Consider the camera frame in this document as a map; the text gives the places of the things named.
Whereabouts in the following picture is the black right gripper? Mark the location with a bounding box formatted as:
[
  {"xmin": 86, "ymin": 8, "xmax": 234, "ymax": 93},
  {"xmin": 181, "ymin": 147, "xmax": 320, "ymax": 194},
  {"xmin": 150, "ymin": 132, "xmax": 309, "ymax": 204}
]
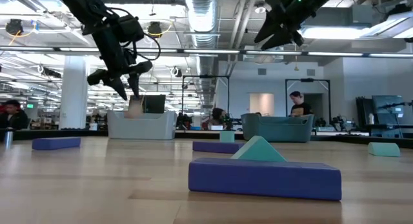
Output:
[{"xmin": 254, "ymin": 0, "xmax": 319, "ymax": 51}]

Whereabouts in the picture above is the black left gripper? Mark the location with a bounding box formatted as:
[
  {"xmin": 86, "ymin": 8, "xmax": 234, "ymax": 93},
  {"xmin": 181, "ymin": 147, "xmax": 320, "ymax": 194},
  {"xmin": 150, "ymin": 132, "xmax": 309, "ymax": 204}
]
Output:
[{"xmin": 86, "ymin": 26, "xmax": 154, "ymax": 101}]

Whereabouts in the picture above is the tan wooden block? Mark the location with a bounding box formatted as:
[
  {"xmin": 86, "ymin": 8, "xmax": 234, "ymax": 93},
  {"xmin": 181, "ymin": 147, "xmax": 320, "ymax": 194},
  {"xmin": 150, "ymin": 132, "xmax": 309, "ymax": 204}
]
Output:
[{"xmin": 128, "ymin": 95, "xmax": 145, "ymax": 119}]

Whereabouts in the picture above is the blue rectangular block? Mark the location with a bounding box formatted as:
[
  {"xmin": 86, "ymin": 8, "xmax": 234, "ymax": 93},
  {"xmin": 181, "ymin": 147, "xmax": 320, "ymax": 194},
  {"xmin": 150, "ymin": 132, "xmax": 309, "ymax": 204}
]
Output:
[
  {"xmin": 188, "ymin": 158, "xmax": 343, "ymax": 201},
  {"xmin": 192, "ymin": 141, "xmax": 245, "ymax": 155},
  {"xmin": 31, "ymin": 136, "xmax": 82, "ymax": 151}
]

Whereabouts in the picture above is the teal cube block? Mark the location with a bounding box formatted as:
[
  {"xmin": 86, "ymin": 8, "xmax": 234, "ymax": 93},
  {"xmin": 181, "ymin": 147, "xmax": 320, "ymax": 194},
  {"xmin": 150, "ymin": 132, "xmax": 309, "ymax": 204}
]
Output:
[{"xmin": 219, "ymin": 130, "xmax": 236, "ymax": 143}]

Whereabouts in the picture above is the teal rounded block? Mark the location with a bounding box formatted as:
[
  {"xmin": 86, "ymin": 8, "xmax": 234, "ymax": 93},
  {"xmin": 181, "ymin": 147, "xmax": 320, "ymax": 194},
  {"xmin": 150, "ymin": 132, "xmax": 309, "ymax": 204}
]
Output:
[{"xmin": 367, "ymin": 141, "xmax": 401, "ymax": 158}]

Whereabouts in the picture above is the black monitor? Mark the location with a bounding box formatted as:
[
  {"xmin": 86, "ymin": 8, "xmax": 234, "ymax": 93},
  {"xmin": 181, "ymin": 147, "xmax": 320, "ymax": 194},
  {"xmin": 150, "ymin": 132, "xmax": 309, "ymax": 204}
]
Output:
[
  {"xmin": 144, "ymin": 94, "xmax": 166, "ymax": 114},
  {"xmin": 370, "ymin": 94, "xmax": 405, "ymax": 117}
]

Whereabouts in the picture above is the white plastic bin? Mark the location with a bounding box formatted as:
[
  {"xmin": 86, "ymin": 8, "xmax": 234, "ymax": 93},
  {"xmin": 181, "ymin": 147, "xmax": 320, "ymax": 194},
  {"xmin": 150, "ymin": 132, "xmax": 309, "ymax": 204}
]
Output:
[{"xmin": 106, "ymin": 110, "xmax": 177, "ymax": 141}]

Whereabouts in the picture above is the white structural column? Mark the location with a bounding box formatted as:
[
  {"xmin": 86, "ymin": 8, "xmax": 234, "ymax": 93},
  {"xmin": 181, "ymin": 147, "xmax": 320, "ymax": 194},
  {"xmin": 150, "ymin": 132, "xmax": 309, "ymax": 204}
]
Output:
[{"xmin": 59, "ymin": 55, "xmax": 90, "ymax": 130}]

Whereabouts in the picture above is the overhead light strip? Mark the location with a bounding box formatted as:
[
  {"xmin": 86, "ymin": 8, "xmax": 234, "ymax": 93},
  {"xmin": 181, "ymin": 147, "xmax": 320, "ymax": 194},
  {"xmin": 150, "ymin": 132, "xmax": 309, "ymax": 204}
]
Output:
[
  {"xmin": 0, "ymin": 46, "xmax": 241, "ymax": 56},
  {"xmin": 243, "ymin": 50, "xmax": 413, "ymax": 59}
]

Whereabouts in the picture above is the person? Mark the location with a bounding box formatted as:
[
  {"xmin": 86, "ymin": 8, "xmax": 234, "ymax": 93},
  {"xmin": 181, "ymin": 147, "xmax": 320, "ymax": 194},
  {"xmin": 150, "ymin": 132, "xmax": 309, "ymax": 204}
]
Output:
[
  {"xmin": 0, "ymin": 99, "xmax": 29, "ymax": 130},
  {"xmin": 289, "ymin": 90, "xmax": 313, "ymax": 117},
  {"xmin": 206, "ymin": 107, "xmax": 232, "ymax": 131}
]

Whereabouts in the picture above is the teal plastic bin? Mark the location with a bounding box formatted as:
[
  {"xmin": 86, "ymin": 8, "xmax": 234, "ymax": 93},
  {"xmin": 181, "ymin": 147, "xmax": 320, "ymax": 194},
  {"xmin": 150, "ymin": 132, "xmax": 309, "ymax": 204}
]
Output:
[{"xmin": 241, "ymin": 113, "xmax": 315, "ymax": 143}]

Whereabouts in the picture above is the teal triangular block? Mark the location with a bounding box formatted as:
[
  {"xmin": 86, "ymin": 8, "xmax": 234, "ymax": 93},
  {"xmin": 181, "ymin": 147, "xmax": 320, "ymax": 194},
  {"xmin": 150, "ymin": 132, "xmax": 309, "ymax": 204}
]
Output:
[{"xmin": 230, "ymin": 135, "xmax": 288, "ymax": 163}]

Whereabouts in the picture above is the silver metal tumbler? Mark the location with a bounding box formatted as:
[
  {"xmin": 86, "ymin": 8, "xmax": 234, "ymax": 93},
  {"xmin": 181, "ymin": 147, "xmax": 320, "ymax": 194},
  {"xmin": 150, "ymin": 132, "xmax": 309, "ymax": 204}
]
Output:
[{"xmin": 3, "ymin": 127, "xmax": 14, "ymax": 150}]

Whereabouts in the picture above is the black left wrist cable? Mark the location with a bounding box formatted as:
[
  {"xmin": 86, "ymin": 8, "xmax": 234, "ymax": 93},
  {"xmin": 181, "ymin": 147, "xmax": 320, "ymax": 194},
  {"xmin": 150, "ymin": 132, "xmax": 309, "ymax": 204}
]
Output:
[{"xmin": 106, "ymin": 7, "xmax": 161, "ymax": 62}]

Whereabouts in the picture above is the black background rig frame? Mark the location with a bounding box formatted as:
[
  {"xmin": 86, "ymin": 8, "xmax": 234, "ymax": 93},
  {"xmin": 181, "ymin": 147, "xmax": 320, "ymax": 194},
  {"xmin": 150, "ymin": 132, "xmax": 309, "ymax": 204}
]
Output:
[
  {"xmin": 285, "ymin": 77, "xmax": 332, "ymax": 125},
  {"xmin": 181, "ymin": 74, "xmax": 230, "ymax": 115}
]

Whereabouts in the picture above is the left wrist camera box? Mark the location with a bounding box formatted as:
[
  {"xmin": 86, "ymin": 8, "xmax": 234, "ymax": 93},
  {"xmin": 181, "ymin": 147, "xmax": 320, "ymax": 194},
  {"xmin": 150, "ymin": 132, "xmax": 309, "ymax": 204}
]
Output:
[{"xmin": 112, "ymin": 14, "xmax": 145, "ymax": 44}]

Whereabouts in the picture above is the black ceiling cord reel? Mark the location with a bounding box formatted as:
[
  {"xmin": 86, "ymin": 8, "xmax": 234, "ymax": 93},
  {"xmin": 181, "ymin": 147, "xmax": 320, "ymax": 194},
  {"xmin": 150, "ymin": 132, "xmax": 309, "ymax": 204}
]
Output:
[
  {"xmin": 147, "ymin": 21, "xmax": 163, "ymax": 37},
  {"xmin": 5, "ymin": 19, "xmax": 25, "ymax": 36}
]

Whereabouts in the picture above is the silver ventilation duct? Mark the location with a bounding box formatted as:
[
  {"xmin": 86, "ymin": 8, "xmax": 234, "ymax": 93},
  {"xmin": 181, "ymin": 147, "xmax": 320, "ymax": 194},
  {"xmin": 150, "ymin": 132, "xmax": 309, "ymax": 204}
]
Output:
[{"xmin": 183, "ymin": 0, "xmax": 223, "ymax": 110}]

